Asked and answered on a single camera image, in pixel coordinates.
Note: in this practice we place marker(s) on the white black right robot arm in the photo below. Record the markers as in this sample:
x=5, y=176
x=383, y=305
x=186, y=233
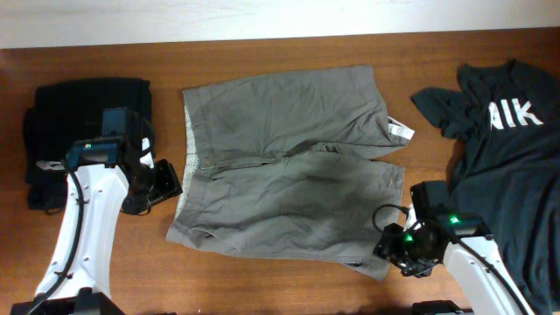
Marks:
x=471, y=254

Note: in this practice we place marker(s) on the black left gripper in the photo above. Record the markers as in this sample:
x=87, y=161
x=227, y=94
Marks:
x=170, y=186

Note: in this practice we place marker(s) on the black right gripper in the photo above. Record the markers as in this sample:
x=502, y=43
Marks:
x=388, y=245

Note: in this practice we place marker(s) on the dark teal printed t-shirt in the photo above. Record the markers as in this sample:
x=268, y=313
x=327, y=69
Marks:
x=508, y=118

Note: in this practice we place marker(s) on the folded black garment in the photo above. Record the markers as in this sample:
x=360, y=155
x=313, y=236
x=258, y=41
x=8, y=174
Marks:
x=64, y=113

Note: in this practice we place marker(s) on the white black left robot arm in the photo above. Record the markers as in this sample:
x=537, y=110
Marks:
x=112, y=174

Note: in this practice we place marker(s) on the grey cargo shorts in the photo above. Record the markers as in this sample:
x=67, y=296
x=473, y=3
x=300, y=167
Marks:
x=290, y=166

